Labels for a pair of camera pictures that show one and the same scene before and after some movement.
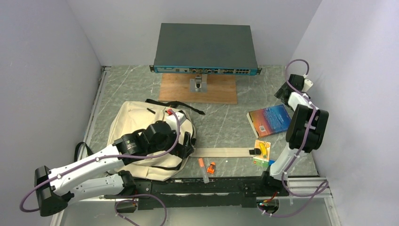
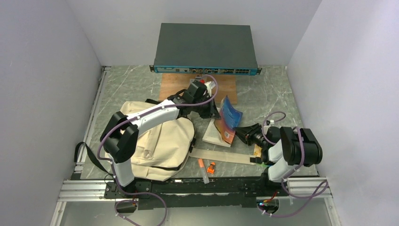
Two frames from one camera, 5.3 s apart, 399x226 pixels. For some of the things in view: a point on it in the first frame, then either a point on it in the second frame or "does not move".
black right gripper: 279,94 → 246,133
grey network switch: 205,49 does not move
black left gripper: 183,150 → 212,112
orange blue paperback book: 270,120 → 229,119
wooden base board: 175,88 does not move
